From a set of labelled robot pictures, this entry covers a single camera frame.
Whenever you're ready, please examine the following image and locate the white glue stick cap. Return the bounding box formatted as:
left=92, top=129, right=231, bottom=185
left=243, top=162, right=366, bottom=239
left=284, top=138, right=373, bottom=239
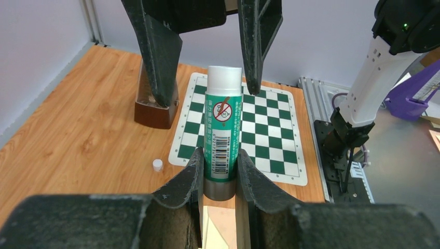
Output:
left=152, top=159, right=163, bottom=172

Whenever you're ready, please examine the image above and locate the wooden metronome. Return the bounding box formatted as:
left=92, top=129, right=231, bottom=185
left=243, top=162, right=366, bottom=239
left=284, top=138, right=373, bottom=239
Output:
left=134, top=61, right=179, bottom=129

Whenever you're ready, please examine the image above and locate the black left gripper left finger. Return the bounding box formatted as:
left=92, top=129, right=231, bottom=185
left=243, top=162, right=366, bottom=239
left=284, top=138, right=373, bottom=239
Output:
left=1, top=148, right=204, bottom=248

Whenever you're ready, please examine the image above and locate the cream pink envelope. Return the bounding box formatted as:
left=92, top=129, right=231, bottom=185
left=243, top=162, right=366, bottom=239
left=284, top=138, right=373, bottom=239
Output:
left=201, top=206, right=237, bottom=248

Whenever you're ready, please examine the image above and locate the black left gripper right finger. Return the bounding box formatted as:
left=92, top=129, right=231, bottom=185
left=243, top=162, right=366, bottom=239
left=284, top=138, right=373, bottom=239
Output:
left=235, top=149, right=439, bottom=248

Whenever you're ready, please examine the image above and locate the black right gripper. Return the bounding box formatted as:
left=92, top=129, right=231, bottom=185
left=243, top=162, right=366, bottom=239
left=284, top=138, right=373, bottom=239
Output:
left=122, top=0, right=283, bottom=107

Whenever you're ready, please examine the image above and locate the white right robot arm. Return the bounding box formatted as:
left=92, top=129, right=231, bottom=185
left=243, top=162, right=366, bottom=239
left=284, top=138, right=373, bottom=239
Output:
left=122, top=1, right=439, bottom=155

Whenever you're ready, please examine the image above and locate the green white glue stick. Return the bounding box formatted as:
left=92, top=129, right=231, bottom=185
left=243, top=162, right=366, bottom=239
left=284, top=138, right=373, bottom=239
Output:
left=203, top=66, right=243, bottom=201

